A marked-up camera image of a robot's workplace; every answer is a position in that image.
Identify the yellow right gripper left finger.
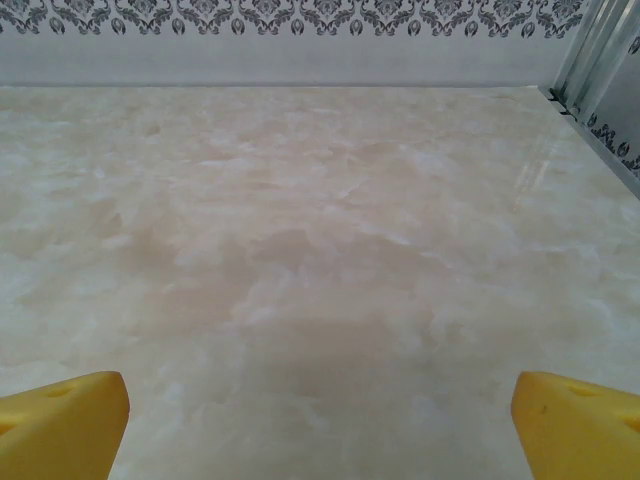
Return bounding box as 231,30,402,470
0,370,131,480

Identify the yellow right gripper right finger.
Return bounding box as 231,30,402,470
510,370,640,480

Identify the aluminium frame post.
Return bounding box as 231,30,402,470
552,0,640,119

